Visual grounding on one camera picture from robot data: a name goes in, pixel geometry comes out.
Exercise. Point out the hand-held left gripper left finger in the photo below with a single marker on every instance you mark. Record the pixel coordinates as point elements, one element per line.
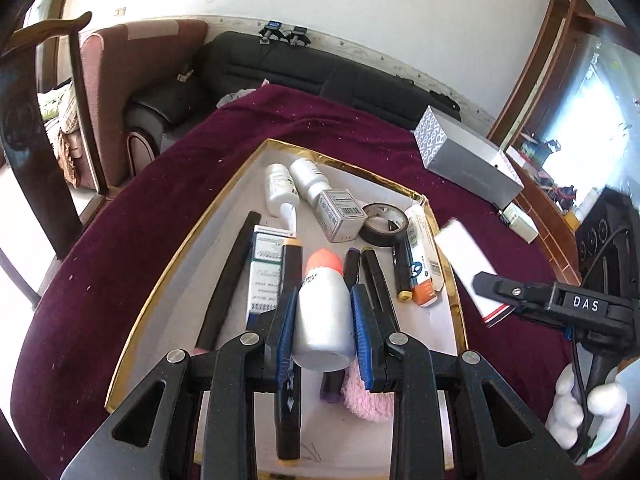
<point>285,340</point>

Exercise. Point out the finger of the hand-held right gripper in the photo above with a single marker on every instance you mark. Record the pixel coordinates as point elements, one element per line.
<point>560,325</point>
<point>510,290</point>

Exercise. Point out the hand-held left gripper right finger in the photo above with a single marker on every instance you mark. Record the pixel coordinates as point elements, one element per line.
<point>362,340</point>

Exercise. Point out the white bottle with orange cap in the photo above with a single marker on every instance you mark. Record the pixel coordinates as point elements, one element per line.
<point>322,310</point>

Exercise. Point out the white carton with red stripe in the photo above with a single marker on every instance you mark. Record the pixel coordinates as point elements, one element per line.
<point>465,255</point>

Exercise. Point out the pink plush toy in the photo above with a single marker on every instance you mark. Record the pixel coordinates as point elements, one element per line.
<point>367,405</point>

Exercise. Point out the white green medicine carton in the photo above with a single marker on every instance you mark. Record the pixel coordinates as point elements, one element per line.
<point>265,270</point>

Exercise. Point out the purple-capped black marker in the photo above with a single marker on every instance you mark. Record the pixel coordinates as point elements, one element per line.
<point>352,265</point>

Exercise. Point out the short black marker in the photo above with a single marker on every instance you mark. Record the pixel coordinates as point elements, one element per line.
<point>401,270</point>

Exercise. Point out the pink-ended black marker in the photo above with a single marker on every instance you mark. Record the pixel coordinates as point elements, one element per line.
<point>230,280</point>

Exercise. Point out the white carton with orange end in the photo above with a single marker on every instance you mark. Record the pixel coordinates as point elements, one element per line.
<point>422,260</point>

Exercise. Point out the black tape roll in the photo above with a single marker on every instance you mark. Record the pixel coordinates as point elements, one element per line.
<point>371,236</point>

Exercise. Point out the small grey barcode carton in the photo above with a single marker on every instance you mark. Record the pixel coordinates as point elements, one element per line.
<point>340,220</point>

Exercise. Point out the white gold-rimmed tray box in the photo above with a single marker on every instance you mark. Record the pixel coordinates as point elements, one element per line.
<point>235,200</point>

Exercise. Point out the white pill bottle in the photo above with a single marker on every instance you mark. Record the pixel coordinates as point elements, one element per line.
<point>307,177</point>
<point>280,185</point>

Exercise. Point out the person's right hand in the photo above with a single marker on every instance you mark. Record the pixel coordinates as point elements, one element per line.
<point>562,410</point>

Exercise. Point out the small cream carton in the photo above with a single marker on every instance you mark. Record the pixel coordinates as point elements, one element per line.
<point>522,225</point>

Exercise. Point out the wooden brick-pattern cabinet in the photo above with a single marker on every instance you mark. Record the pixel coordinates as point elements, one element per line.
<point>550,230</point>

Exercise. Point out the small black rectangular object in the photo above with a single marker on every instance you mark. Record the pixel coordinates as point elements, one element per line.
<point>500,212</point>

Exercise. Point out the red black gadget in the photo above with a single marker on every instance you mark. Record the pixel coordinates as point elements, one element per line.
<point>564,193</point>

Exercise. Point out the grey shoe box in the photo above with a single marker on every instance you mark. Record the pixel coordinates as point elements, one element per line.
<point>470,165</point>

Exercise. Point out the grey cloth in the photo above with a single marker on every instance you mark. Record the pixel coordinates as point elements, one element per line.
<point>240,96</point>

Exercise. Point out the black leather sofa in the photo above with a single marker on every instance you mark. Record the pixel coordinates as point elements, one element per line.
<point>280,65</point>

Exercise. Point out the small white tag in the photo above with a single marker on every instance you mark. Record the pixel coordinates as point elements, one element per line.
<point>184,76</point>

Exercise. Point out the brown armchair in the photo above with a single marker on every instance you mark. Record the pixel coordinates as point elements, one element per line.
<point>115,85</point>

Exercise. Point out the dark wooden chair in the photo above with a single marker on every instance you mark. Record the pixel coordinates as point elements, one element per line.
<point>30,160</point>

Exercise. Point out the patterned cushion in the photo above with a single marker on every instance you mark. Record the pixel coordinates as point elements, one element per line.
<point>60,110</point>

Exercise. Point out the wooden door frame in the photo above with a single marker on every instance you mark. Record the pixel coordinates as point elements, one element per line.
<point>530,75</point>

